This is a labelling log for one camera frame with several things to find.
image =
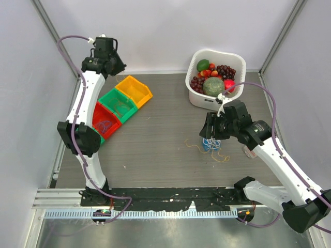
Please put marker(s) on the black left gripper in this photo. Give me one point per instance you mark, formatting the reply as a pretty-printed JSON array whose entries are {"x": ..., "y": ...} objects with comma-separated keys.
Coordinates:
[{"x": 121, "y": 67}]

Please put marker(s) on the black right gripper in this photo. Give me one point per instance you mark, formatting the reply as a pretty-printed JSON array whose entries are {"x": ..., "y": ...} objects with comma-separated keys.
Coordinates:
[{"x": 212, "y": 119}]

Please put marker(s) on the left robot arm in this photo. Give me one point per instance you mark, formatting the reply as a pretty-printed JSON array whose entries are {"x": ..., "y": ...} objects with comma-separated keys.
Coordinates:
[{"x": 77, "y": 131}]

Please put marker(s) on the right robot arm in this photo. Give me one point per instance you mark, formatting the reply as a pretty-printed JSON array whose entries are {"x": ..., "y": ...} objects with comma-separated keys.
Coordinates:
[{"x": 303, "y": 203}]

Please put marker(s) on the green plastic bin beside yellow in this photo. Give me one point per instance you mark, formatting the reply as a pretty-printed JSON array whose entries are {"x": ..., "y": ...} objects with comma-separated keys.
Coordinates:
[{"x": 118, "y": 103}]

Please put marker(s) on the red and white card box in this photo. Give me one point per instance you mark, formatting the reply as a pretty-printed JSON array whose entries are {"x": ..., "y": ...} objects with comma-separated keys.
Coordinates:
[{"x": 248, "y": 152}]

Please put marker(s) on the red apple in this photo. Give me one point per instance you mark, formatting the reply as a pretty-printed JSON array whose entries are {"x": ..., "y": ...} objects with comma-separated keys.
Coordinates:
[{"x": 228, "y": 83}]

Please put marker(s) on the red plastic bin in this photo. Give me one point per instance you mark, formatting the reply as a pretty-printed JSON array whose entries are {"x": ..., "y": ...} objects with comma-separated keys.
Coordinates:
[{"x": 104, "y": 121}]

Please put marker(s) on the red and yellow peaches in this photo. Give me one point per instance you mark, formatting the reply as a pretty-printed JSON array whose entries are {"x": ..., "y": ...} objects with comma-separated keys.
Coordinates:
[{"x": 210, "y": 72}]

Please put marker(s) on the dark purple grape bunch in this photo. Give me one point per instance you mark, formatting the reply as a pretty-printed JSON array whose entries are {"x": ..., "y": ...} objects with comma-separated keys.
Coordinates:
[{"x": 226, "y": 72}]

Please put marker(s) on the green lime fruit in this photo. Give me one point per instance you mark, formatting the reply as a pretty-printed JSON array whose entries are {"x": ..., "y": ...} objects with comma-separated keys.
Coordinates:
[{"x": 203, "y": 65}]

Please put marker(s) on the green plastic bin at end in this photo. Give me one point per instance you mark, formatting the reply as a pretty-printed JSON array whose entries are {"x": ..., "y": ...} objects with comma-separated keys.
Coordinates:
[{"x": 102, "y": 140}]

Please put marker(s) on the white plastic fruit basket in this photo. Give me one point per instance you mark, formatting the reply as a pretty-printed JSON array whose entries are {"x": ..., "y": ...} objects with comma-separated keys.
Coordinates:
[{"x": 219, "y": 58}]

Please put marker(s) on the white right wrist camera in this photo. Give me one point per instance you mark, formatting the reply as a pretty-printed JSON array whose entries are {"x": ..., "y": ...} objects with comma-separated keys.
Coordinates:
[{"x": 222, "y": 101}]

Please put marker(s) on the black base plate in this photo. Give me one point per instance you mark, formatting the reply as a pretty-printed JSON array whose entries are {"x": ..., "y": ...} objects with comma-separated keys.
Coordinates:
[{"x": 165, "y": 199}]

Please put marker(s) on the aluminium frame post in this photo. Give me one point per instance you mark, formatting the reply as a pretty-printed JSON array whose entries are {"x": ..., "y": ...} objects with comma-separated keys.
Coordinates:
[{"x": 37, "y": 4}]

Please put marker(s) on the white perforated cable duct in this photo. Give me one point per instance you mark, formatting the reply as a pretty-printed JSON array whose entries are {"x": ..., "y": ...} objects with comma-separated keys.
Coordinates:
[{"x": 98, "y": 214}]

